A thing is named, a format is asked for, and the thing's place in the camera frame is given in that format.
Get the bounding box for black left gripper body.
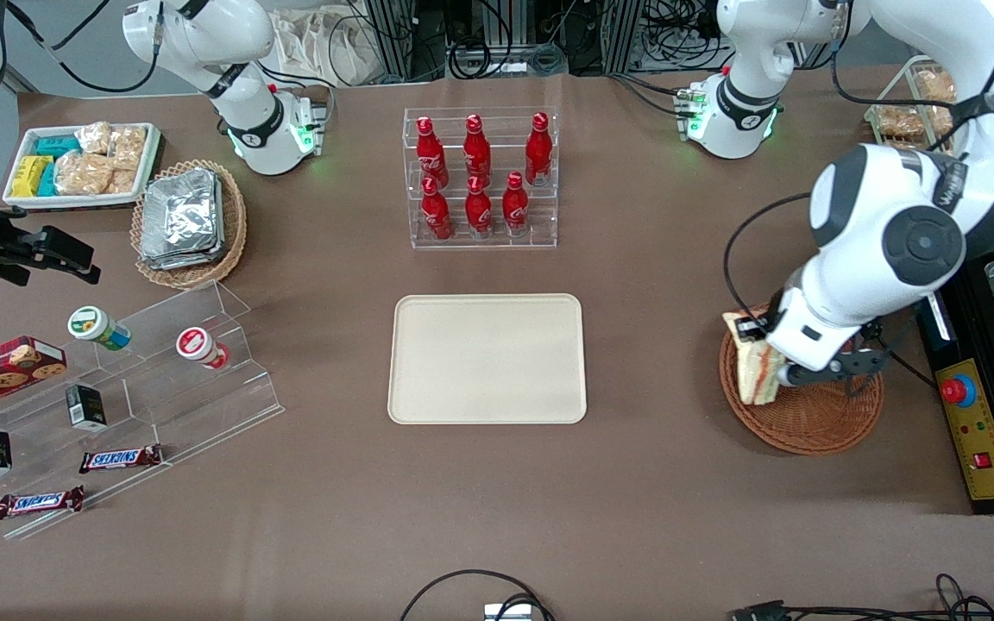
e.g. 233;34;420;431
760;292;790;344

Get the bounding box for triangular sandwich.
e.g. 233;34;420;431
721;310;787;406

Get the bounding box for white rectangular snack tray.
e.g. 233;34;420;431
3;122;161;210

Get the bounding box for round brown wicker basket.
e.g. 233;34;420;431
719;302;884;456

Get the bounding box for oval light wicker basket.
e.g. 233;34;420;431
130;160;249;290

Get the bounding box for beige plastic tray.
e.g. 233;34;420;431
387;293;588;426

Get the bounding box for yellow snack pack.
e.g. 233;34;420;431
11;155;53;198

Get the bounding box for green lid yogurt cup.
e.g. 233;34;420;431
67;305;132;351

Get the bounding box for silver foil pouch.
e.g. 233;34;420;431
138;177;229;271
142;168;223;260

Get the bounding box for red lid yogurt cup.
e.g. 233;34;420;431
175;326;230;371

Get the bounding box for clear acrylic stepped shelf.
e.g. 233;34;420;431
0;279;286;542

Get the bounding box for red emergency stop button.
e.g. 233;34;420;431
941;374;978;408

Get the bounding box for snickers chocolate bar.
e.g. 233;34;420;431
79;444;164;474
0;486;85;520

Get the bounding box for black control box yellow panel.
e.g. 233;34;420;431
915;241;994;516

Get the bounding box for red cola bottle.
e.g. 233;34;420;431
464;175;494;239
501;172;531;237
421;177;454;242
415;116;450;189
525;112;553;187
462;114;493;186

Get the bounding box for clear acrylic bottle rack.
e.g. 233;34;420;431
402;106;560;251

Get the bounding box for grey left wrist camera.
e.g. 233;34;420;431
776;339;888;393

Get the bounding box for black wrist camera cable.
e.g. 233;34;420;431
723;191;817;318

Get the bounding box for black power cable with plug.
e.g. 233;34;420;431
884;338;938;389

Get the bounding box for white wire basket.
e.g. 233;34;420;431
865;53;962;156

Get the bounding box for black tangled cables with connector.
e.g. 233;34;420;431
730;574;994;621

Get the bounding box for aluminium frame with cables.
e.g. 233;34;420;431
363;0;722;78

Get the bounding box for black looped cable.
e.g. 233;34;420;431
399;569;557;621

